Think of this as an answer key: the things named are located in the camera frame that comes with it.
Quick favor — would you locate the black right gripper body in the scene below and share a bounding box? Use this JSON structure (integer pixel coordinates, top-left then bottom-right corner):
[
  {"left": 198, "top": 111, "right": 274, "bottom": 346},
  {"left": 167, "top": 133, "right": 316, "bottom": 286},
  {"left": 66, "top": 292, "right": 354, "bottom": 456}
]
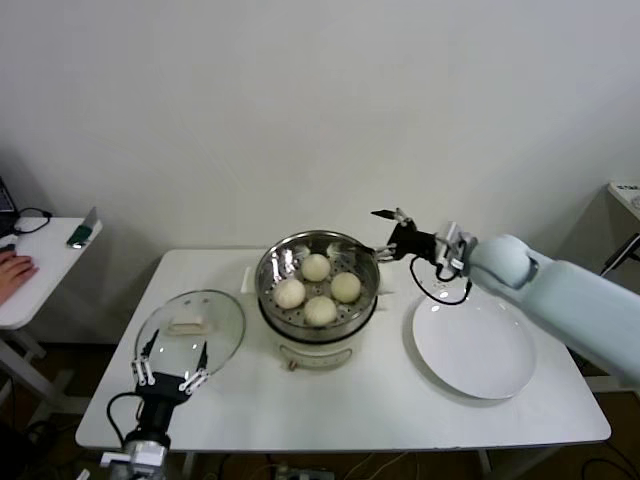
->
[{"left": 390, "top": 223, "right": 439, "bottom": 261}]

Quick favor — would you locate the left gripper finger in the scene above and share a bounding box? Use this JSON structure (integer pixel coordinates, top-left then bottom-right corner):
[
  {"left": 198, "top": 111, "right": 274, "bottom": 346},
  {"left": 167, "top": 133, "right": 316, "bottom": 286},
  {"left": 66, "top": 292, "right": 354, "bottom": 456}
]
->
[
  {"left": 130, "top": 329, "right": 159, "bottom": 385},
  {"left": 178, "top": 341, "right": 210, "bottom": 392}
]

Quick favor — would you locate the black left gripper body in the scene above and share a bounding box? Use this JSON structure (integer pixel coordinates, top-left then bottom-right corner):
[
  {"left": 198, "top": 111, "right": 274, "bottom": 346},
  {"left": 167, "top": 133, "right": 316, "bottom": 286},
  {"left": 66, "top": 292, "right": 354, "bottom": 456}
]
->
[{"left": 137, "top": 372, "right": 194, "bottom": 432}]

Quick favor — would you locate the glass lid white handle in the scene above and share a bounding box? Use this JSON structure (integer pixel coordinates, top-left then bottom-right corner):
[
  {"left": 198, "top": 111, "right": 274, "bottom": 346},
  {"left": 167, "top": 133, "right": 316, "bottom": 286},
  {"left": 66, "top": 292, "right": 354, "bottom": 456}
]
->
[{"left": 134, "top": 288, "right": 247, "bottom": 387}]

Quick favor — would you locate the white steamed baozi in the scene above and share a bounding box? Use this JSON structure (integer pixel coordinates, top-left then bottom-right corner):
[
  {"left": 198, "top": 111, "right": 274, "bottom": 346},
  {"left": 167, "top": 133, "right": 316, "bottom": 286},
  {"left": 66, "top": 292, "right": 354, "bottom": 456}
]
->
[
  {"left": 303, "top": 295, "right": 338, "bottom": 328},
  {"left": 301, "top": 253, "right": 331, "bottom": 283},
  {"left": 330, "top": 272, "right": 362, "bottom": 304},
  {"left": 273, "top": 278, "right": 306, "bottom": 309}
]

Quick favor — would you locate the steel steamer basket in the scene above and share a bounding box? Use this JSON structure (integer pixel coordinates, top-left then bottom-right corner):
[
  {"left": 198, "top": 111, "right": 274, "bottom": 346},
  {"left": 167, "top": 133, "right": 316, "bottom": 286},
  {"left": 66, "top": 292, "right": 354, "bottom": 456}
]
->
[{"left": 242, "top": 229, "right": 397, "bottom": 340}]

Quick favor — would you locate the person's hand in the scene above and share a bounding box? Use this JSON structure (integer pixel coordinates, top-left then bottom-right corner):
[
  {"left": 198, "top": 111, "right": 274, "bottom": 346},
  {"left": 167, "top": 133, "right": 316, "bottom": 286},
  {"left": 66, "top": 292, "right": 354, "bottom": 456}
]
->
[{"left": 0, "top": 248, "right": 40, "bottom": 306}]

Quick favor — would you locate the white electric cooker base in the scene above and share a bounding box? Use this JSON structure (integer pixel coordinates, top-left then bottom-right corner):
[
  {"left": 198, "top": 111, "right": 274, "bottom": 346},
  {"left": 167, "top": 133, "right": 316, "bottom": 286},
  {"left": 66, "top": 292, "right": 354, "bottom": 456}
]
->
[{"left": 262, "top": 309, "right": 374, "bottom": 374}]

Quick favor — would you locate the white round plate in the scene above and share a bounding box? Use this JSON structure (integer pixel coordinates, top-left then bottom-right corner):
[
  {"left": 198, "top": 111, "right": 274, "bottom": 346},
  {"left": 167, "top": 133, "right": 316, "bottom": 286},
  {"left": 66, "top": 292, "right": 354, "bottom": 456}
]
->
[{"left": 411, "top": 288, "right": 539, "bottom": 401}]

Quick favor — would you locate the white side table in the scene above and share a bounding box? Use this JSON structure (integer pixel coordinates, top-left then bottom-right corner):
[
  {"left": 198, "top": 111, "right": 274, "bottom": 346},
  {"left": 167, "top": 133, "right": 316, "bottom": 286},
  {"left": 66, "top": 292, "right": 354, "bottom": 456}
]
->
[{"left": 0, "top": 216, "right": 104, "bottom": 416}]

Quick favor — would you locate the green white handheld device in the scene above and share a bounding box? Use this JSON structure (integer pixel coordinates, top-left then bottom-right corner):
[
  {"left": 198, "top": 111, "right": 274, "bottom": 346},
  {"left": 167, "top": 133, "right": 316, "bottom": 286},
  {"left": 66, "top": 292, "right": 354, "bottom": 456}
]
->
[{"left": 66, "top": 206, "right": 99, "bottom": 250}]

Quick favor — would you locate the white floor power strip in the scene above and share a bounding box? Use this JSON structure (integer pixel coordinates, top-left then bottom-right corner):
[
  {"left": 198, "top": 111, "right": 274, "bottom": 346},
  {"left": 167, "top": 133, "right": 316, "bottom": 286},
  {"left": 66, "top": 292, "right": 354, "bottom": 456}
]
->
[{"left": 273, "top": 464, "right": 335, "bottom": 480}]

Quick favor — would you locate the black rectangular bar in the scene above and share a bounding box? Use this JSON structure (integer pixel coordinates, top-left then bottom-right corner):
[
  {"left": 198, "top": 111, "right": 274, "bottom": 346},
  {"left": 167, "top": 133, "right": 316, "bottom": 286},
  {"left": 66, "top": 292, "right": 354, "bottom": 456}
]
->
[{"left": 599, "top": 234, "right": 629, "bottom": 276}]

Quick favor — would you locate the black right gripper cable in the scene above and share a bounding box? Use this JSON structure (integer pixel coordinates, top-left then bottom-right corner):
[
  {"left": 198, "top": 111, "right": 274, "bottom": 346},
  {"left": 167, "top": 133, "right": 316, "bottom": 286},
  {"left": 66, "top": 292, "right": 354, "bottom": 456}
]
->
[{"left": 408, "top": 255, "right": 474, "bottom": 305}]

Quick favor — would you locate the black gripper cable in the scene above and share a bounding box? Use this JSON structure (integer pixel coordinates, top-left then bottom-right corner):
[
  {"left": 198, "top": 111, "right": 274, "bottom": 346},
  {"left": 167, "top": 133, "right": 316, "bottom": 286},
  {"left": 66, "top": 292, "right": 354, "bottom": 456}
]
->
[
  {"left": 408, "top": 255, "right": 474, "bottom": 305},
  {"left": 107, "top": 392, "right": 144, "bottom": 444}
]

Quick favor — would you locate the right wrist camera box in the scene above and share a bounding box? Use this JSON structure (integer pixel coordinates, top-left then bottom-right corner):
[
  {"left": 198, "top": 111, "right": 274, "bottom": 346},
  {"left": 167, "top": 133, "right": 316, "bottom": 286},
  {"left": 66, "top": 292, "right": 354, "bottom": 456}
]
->
[{"left": 437, "top": 221, "right": 476, "bottom": 274}]

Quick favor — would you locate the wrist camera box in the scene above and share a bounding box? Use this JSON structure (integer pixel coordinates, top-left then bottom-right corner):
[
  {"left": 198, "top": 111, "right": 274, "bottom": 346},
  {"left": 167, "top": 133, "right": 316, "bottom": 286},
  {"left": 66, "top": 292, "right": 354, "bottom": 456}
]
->
[
  {"left": 123, "top": 428, "right": 172, "bottom": 480},
  {"left": 437, "top": 221, "right": 476, "bottom": 274}
]

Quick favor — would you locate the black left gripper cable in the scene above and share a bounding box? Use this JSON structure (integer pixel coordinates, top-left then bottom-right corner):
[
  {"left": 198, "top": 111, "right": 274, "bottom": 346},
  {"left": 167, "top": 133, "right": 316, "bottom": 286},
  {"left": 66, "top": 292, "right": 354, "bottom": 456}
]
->
[{"left": 107, "top": 392, "right": 144, "bottom": 444}]

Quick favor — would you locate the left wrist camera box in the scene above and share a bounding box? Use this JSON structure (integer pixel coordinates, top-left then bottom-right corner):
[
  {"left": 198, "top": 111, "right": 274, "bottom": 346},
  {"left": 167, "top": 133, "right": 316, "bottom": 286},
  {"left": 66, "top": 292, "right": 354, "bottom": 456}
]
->
[{"left": 123, "top": 428, "right": 172, "bottom": 480}]

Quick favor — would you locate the black floor cable bundle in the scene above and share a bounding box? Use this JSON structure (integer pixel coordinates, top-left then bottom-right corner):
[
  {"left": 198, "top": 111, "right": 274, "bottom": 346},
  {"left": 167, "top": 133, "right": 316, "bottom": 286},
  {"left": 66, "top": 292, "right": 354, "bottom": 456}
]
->
[{"left": 14, "top": 418, "right": 76, "bottom": 469}]

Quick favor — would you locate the black laptop cable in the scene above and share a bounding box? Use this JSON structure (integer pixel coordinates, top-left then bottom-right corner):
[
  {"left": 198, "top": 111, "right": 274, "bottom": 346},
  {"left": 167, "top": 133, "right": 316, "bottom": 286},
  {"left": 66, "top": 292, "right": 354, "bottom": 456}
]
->
[{"left": 12, "top": 207, "right": 53, "bottom": 236}]

